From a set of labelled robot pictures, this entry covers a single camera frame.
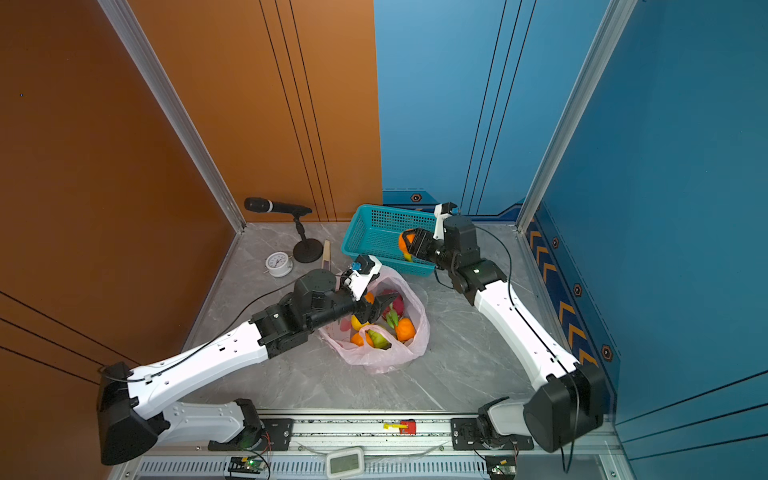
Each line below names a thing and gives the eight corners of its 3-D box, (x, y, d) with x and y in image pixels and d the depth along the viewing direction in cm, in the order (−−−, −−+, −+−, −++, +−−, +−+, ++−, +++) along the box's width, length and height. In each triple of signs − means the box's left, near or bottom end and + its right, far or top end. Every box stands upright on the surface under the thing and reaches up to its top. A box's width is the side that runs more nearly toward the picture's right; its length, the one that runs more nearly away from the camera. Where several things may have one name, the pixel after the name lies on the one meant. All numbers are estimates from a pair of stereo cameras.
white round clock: (267, 277, 107) (262, 269, 103) (273, 259, 112) (268, 251, 108) (289, 277, 107) (286, 269, 103) (294, 259, 112) (291, 251, 108)
